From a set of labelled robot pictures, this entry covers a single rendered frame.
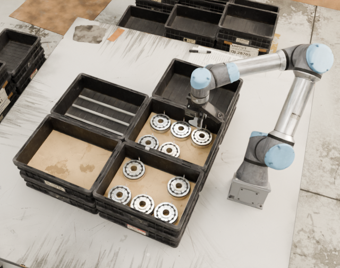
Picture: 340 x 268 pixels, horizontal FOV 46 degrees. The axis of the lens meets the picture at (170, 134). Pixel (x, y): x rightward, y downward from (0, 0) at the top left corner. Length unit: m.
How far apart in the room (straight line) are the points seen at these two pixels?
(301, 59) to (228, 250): 0.88
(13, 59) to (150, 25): 1.11
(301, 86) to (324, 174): 1.43
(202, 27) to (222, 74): 1.73
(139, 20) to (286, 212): 2.14
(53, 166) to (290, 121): 1.07
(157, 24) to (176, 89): 1.36
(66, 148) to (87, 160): 0.13
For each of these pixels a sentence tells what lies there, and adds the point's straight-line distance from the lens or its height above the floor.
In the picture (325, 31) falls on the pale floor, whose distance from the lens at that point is 4.13.
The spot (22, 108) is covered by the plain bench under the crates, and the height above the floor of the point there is 0.70.
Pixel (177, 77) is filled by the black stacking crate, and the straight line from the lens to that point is 2.23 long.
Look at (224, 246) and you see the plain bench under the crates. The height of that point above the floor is 0.70.
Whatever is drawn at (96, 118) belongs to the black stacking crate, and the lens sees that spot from 2.06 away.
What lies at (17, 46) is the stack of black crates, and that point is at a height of 0.38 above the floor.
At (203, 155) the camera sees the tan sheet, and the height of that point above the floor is 0.83.
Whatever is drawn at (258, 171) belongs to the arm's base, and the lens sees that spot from 1.82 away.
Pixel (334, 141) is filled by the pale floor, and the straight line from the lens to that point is 3.25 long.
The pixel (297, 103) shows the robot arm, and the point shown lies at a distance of 1.71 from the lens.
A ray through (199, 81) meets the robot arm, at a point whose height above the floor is 1.34.
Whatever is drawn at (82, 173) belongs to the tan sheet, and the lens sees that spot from 1.89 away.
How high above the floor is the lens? 2.44
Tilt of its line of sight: 54 degrees down
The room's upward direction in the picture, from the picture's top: 2 degrees clockwise
